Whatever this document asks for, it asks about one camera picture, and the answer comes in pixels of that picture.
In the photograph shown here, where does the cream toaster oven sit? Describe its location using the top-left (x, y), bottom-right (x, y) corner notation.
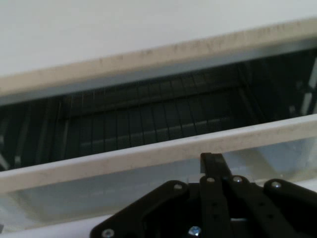
top-left (0, 0), bottom-right (317, 174)

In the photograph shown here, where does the wire oven rack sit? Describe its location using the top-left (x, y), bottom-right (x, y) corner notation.
top-left (59, 71), bottom-right (251, 154)

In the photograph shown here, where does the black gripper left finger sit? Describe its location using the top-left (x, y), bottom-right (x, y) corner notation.
top-left (90, 153), bottom-right (231, 238)

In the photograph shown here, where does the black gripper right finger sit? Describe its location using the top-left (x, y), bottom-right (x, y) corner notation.
top-left (211, 153), bottom-right (317, 238)

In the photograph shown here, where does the white drawer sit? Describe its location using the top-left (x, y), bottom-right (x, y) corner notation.
top-left (0, 114), bottom-right (317, 234)

